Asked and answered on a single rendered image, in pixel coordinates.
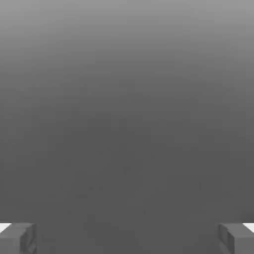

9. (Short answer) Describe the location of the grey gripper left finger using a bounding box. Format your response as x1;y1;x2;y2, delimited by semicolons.
0;222;38;254

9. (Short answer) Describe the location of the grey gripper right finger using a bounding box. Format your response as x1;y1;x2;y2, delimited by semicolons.
217;222;254;254

